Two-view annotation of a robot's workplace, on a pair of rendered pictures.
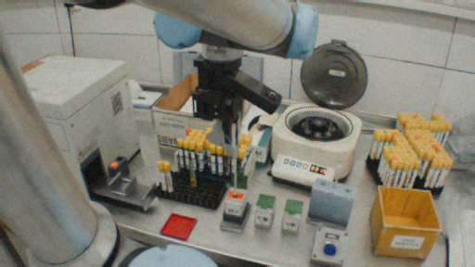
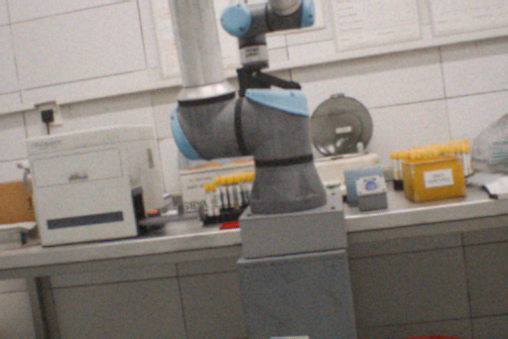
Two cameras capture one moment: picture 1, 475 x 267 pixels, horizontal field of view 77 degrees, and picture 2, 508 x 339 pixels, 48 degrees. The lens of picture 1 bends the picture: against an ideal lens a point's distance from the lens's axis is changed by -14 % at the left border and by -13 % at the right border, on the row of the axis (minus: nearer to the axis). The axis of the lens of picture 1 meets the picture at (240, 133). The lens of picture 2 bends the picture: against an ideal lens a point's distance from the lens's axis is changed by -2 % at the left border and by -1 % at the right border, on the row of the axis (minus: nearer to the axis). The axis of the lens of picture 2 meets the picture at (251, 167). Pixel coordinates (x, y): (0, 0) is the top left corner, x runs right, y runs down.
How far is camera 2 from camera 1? 1.03 m
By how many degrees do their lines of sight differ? 30
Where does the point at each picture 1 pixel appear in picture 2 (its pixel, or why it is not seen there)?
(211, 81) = (249, 82)
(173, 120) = (200, 179)
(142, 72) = not seen: hidden behind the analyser
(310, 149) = (334, 167)
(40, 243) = (207, 61)
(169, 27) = (232, 19)
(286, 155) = not seen: hidden behind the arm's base
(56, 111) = (113, 135)
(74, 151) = (127, 174)
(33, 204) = (211, 32)
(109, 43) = not seen: hidden behind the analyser
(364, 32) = (358, 88)
